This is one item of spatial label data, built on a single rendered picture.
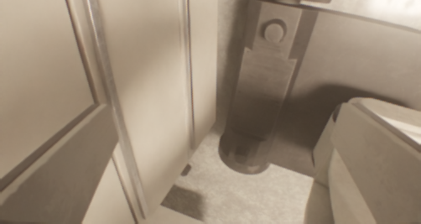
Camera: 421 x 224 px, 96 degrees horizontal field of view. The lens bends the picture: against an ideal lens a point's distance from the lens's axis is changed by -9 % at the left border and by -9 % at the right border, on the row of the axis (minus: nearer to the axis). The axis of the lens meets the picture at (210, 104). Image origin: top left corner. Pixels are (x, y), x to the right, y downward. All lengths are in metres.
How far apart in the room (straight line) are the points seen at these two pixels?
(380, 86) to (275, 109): 0.24
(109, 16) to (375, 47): 0.49
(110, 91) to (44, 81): 0.06
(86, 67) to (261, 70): 0.40
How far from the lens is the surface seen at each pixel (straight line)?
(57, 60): 0.21
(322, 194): 0.44
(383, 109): 0.47
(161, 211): 1.13
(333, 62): 0.54
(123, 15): 0.26
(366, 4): 0.70
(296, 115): 0.59
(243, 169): 0.71
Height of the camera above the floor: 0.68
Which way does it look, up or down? 54 degrees down
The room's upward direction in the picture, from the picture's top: 142 degrees counter-clockwise
